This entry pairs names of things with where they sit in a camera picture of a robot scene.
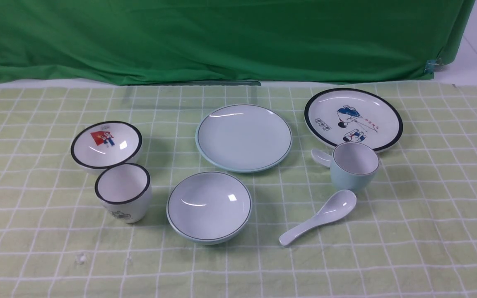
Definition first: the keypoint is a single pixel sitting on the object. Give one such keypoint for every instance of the white bowl black rim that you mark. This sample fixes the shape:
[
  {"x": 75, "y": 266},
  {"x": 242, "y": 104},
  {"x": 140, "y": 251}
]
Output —
[{"x": 106, "y": 145}]

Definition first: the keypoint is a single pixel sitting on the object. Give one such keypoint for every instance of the green backdrop cloth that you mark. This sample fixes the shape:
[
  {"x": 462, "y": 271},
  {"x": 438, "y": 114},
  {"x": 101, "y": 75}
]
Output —
[{"x": 140, "y": 42}]

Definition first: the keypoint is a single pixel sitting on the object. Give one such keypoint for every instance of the light blue cup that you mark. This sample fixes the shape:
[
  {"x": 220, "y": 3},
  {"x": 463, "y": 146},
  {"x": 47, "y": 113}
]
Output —
[{"x": 353, "y": 166}]

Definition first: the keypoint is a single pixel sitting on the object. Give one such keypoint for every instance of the light blue plate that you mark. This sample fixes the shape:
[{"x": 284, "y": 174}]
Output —
[{"x": 244, "y": 138}]

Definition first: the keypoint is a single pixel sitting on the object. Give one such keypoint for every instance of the white plate black rim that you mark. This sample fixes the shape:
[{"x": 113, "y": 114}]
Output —
[{"x": 347, "y": 115}]

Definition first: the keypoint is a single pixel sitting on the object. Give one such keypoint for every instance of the white cup black rim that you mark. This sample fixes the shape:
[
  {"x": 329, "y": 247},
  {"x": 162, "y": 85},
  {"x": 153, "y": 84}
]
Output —
[{"x": 125, "y": 191}]

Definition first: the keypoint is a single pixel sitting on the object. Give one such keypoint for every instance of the light blue bowl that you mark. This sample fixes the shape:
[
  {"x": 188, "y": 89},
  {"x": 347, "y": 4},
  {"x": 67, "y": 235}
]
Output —
[{"x": 209, "y": 208}]

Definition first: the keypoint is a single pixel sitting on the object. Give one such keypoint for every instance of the plain white ceramic spoon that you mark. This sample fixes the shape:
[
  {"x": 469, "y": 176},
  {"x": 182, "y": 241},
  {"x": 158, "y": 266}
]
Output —
[{"x": 338, "y": 206}]

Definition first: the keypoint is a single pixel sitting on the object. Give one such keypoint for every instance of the clear clip on backdrop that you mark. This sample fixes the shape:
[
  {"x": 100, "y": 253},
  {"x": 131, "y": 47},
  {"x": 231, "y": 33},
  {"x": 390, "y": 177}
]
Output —
[{"x": 433, "y": 65}]

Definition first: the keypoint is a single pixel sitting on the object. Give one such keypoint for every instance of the green checked tablecloth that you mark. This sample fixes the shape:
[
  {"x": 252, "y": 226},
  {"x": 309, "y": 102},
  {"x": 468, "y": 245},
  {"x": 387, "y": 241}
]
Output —
[{"x": 413, "y": 233}]

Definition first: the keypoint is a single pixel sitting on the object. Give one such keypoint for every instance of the white spoon printed handle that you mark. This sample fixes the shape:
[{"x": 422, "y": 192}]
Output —
[{"x": 321, "y": 157}]

